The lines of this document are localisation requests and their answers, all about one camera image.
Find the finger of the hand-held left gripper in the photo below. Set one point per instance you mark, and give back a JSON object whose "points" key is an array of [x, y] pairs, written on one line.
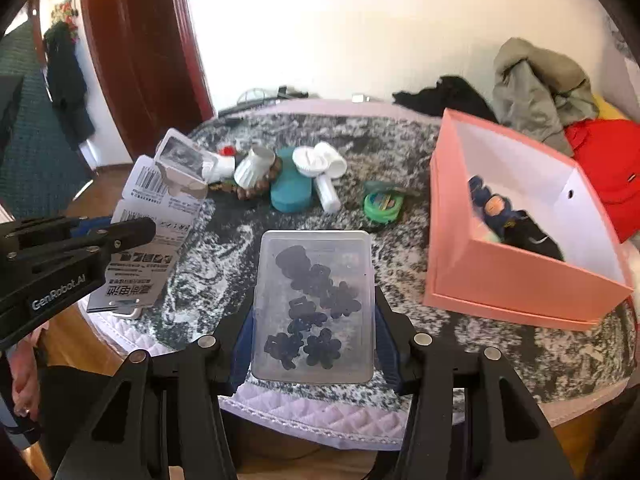
{"points": [[45, 225], [127, 234]]}

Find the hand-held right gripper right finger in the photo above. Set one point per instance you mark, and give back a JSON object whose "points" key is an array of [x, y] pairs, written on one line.
{"points": [[386, 346]]}

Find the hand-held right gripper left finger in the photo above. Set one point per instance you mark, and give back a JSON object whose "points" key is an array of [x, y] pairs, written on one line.
{"points": [[243, 346]]}

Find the clear plastic box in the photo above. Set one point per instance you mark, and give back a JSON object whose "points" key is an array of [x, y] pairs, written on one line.
{"points": [[312, 365]]}

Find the pink cardboard box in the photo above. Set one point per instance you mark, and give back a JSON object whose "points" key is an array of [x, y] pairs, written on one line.
{"points": [[490, 280]]}

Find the marbled desktop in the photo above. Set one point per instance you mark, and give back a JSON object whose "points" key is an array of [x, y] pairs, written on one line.
{"points": [[400, 270]]}

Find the person's left hand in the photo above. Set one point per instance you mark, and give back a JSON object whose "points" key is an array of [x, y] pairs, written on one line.
{"points": [[24, 385]]}

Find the white battery blister card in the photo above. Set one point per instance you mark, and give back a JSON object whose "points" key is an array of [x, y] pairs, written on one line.
{"points": [[150, 260]]}

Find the green quilted curtain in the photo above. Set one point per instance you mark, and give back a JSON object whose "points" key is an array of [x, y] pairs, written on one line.
{"points": [[35, 160]]}

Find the pile of black hair clips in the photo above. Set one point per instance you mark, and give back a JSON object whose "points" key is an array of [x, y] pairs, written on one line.
{"points": [[320, 290]]}

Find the clear square container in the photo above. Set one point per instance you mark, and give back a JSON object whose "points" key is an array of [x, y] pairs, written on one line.
{"points": [[185, 157]]}

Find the small red cap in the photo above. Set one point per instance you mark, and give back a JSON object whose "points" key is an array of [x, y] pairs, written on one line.
{"points": [[228, 150]]}

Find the white ribbed cup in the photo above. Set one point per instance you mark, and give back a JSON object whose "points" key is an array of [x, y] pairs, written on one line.
{"points": [[252, 170]]}

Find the green tape roll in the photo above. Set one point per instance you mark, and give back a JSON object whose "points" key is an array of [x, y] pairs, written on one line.
{"points": [[382, 205]]}

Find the dark hanging coat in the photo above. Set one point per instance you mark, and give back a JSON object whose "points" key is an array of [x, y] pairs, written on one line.
{"points": [[67, 85]]}

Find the teal oval case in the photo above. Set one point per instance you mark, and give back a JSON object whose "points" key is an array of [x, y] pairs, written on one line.
{"points": [[290, 185]]}

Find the blue doll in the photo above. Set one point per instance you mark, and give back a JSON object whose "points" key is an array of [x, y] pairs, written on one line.
{"points": [[492, 207]]}

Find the dark red wooden door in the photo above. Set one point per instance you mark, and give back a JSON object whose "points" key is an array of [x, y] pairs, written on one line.
{"points": [[145, 60]]}

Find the black cloth item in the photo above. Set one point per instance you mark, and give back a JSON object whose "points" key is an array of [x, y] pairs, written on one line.
{"points": [[532, 237]]}

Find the black garment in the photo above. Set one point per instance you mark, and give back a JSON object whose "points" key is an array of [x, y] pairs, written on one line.
{"points": [[445, 95]]}

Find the red garment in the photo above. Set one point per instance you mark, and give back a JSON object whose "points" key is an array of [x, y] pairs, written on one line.
{"points": [[605, 160]]}

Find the grey-olive jacket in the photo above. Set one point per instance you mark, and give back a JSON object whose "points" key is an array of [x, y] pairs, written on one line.
{"points": [[530, 90]]}

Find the yellow cloth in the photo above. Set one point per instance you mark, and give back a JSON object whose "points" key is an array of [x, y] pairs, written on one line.
{"points": [[610, 109]]}

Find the flower wall decoration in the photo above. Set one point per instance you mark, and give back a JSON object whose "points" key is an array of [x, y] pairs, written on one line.
{"points": [[65, 7]]}

